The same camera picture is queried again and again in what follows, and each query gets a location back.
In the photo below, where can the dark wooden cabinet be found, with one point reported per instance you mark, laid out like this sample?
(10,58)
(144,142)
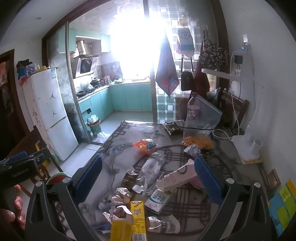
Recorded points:
(9,104)

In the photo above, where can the black range hood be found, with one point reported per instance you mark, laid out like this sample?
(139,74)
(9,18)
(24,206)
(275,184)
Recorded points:
(85,64)

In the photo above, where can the purple label plastic bottle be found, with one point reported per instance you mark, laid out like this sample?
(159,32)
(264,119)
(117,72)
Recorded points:
(193,109)

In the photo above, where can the green rimmed red waste bin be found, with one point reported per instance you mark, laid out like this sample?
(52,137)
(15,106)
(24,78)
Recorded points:
(56,179)

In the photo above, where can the white refrigerator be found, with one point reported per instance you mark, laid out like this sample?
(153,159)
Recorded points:
(50,104)

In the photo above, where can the dark wooden chair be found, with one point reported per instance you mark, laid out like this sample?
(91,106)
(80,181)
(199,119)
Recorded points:
(233,106)

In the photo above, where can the carved wooden chair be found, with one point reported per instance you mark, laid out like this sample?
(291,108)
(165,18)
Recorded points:
(30,141)

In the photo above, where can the green kitchen bin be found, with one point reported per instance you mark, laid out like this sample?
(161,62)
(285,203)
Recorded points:
(94,126)

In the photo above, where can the black cloth bundle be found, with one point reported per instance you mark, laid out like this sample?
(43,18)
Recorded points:
(24,63)

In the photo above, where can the white desk lamp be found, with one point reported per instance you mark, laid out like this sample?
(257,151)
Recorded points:
(248,141)

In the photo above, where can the crumpled paper ball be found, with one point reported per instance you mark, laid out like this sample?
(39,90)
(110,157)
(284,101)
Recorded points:
(121,195)

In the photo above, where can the blue and red hanging towel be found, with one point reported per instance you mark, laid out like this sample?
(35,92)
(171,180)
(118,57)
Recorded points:
(167,74)

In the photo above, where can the black hanging bag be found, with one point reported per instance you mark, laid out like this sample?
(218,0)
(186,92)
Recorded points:
(186,81)

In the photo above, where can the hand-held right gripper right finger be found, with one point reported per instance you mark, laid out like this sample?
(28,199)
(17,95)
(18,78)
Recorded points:
(208,178)

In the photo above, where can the yellow drink carton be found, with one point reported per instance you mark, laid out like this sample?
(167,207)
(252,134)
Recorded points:
(138,217)

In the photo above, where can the opened yellow carton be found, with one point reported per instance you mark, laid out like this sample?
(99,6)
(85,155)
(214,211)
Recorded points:
(121,228)

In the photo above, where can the patterned tablecloth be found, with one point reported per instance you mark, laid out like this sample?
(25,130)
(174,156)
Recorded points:
(129,136)

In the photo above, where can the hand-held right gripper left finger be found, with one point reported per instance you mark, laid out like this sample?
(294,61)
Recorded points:
(89,178)

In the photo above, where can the orange peels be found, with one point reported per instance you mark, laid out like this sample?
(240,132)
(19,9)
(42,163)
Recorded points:
(200,141)

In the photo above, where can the pink milk carton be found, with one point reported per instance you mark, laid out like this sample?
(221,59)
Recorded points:
(178,176)

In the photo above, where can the white plastic bag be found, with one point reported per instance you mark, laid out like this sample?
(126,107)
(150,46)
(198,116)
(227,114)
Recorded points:
(103,137)

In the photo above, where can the patterned glass partition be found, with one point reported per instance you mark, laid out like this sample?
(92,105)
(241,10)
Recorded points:
(203,20)

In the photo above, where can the dark red hanging garment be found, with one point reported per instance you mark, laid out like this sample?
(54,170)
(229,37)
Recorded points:
(202,83)

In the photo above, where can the letter print dark bag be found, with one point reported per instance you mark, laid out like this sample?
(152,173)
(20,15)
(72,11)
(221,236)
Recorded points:
(212,55)

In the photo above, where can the printed plastic wrapper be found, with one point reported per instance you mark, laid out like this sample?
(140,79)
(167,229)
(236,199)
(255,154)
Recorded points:
(163,223)

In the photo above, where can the colourful sticky notes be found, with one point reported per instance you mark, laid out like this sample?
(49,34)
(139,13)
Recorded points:
(282,208)

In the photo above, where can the teal kitchen cabinets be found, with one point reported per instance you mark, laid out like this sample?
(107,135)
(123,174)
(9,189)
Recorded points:
(129,97)

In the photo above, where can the blue and white milk carton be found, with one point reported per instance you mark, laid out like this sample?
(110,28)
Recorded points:
(157,200)

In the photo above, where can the yellow toy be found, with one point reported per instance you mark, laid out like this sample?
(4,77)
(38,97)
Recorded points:
(42,164)

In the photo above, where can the white smiley face bag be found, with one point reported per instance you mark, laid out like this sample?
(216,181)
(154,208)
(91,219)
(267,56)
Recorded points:
(185,39)

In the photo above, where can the teal wall cabinets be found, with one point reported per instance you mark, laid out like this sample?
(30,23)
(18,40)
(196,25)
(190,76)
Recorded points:
(87,40)

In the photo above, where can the white crumpled tissue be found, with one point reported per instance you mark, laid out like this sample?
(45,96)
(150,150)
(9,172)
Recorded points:
(192,150)

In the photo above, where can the black charger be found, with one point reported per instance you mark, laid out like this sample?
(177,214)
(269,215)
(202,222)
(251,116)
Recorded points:
(238,59)

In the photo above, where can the crushed clear plastic bottle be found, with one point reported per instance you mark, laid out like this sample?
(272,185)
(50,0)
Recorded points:
(149,171)

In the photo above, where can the person's left hand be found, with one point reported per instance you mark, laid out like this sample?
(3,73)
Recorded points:
(19,208)

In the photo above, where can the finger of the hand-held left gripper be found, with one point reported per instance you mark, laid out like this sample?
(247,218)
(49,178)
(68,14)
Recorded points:
(16,157)

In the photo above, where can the dark brown snack packet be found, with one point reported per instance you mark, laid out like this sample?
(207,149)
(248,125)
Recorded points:
(128,180)

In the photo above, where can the clear zip plastic bag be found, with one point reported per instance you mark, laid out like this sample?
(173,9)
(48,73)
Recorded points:
(208,115)

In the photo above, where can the black striped snack packet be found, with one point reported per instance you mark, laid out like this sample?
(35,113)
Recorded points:
(174,126)

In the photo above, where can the orange snack packet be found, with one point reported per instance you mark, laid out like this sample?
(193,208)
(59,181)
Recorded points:
(145,144)

